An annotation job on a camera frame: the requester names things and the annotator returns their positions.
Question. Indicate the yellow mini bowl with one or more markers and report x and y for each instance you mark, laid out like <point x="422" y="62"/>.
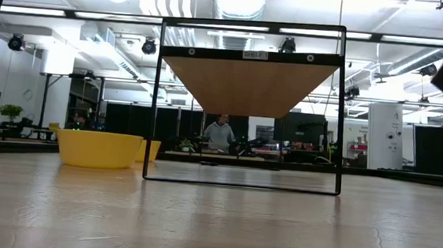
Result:
<point x="98" y="150"/>
<point x="156" y="150"/>

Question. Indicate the black overhead rig beam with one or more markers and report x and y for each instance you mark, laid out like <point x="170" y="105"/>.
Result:
<point x="410" y="40"/>

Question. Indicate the white pillar cabinet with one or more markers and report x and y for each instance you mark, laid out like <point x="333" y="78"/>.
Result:
<point x="388" y="137"/>

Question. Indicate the red storage bins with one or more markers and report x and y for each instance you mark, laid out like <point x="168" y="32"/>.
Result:
<point x="358" y="146"/>

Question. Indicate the large black screen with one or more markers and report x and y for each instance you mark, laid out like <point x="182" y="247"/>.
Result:
<point x="300" y="128"/>

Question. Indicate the white shelf label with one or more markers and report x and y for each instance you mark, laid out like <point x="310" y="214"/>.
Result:
<point x="255" y="55"/>

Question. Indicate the person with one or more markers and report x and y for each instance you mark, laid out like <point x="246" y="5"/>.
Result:
<point x="219" y="133"/>
<point x="79" y="121"/>

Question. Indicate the small green potted plant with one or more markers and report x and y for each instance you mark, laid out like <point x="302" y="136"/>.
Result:
<point x="186" y="145"/>

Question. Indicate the tall green potted plant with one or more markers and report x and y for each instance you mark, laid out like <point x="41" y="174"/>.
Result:
<point x="10" y="110"/>

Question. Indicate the black ceiling camera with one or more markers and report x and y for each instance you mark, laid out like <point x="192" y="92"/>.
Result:
<point x="429" y="70"/>
<point x="16" y="42"/>
<point x="149" y="47"/>
<point x="288" y="45"/>
<point x="352" y="92"/>

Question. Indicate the black partition wall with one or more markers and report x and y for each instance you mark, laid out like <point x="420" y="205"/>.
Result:
<point x="435" y="149"/>
<point x="134" y="123"/>

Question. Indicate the black aluminium table frame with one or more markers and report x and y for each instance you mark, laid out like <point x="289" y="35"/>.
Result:
<point x="399" y="177"/>

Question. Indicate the black frame wooden shelf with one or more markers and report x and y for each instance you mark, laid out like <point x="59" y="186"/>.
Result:
<point x="248" y="86"/>

